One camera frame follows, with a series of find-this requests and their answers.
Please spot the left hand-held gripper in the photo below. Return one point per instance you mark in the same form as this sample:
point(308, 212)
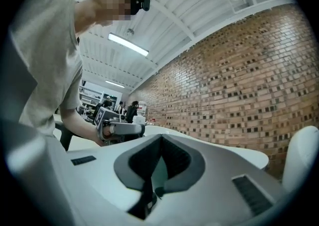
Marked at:
point(99, 119)

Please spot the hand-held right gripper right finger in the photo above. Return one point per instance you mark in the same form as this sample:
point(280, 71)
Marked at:
point(197, 165)

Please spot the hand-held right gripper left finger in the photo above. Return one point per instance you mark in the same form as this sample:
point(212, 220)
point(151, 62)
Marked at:
point(122, 167)

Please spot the person's left forearm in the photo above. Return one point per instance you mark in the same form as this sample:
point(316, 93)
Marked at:
point(77, 125)

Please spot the person's left hand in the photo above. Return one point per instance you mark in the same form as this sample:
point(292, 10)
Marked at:
point(109, 131)

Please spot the clear plastic water bottle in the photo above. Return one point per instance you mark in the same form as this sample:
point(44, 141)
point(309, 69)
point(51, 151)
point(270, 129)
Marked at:
point(142, 108)

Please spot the long ceiling light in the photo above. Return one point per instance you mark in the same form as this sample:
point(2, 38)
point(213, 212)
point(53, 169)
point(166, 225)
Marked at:
point(114, 83)
point(128, 44)

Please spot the white storage shelf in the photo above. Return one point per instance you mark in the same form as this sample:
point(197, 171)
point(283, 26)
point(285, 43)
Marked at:
point(89, 98)

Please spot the black office chair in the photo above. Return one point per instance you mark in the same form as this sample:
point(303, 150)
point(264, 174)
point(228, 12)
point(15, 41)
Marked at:
point(66, 133)

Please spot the person's beige shirt torso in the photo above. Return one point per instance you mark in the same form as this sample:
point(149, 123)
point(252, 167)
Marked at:
point(45, 58)

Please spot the person's head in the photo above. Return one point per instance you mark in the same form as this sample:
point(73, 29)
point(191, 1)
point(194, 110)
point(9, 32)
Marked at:
point(99, 8)

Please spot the black head camera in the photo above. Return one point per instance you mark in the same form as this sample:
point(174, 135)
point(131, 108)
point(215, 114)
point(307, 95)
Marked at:
point(146, 1)

